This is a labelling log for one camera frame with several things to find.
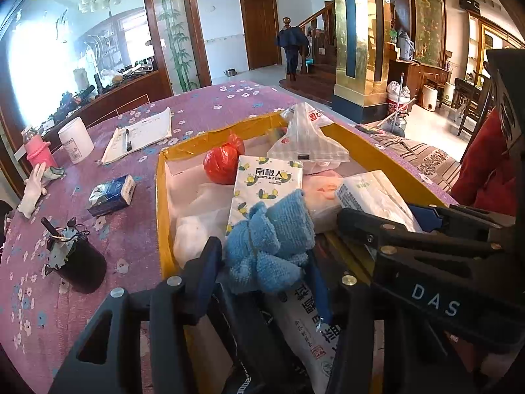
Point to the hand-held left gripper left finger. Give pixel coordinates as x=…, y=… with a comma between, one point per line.
x=207, y=275

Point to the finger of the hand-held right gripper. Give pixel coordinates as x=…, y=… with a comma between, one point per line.
x=369, y=230
x=428, y=217

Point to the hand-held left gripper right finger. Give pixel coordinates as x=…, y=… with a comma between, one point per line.
x=322, y=295

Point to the green white packet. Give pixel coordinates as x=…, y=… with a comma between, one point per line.
x=303, y=336

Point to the pink tissue pack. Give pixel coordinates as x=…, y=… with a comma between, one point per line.
x=324, y=197

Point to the black snack package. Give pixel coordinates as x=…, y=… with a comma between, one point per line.
x=246, y=336

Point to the light blue towel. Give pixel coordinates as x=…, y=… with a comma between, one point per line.
x=270, y=238

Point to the yellow cardboard box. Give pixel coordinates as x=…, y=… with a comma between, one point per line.
x=166, y=213

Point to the lemon print tissue pack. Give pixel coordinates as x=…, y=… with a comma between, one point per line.
x=262, y=180

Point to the striped cushion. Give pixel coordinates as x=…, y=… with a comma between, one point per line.
x=426, y=160

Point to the person's red sweater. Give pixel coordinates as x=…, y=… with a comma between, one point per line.
x=488, y=172

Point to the red plastic bag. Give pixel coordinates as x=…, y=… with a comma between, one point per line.
x=221, y=164

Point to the white printed plastic bag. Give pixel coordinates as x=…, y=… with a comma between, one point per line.
x=307, y=135

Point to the white bucket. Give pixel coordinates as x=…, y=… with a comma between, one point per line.
x=430, y=97
x=449, y=93

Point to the black cup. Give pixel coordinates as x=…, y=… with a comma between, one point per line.
x=82, y=271

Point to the small blue tissue packet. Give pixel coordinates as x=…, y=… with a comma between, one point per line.
x=110, y=195

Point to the wooden chair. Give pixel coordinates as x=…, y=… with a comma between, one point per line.
x=471, y=90

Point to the grey motor part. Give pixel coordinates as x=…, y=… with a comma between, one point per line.
x=61, y=250

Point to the black pen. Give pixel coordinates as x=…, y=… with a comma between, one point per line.
x=128, y=139

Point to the white notebook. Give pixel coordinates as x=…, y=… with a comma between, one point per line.
x=143, y=131

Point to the purple floral tablecloth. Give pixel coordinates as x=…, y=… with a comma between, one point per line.
x=197, y=106

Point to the grey thermos jug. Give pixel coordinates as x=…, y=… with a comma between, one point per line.
x=405, y=47

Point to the gold blue pillar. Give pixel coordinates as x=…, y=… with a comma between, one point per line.
x=361, y=49

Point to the white glove green cuff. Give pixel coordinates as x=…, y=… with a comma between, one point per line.
x=53, y=172
x=30, y=193

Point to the white plastic jar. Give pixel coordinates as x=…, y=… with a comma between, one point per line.
x=76, y=141

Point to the wooden staircase railing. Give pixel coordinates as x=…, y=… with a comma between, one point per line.
x=320, y=37

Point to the wooden counter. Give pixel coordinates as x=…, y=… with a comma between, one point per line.
x=123, y=94

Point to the large landscape painting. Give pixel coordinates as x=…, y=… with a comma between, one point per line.
x=428, y=16

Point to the pink sleeved bottle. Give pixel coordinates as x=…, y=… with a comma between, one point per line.
x=39, y=156

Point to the wooden door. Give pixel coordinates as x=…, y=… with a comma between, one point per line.
x=260, y=33

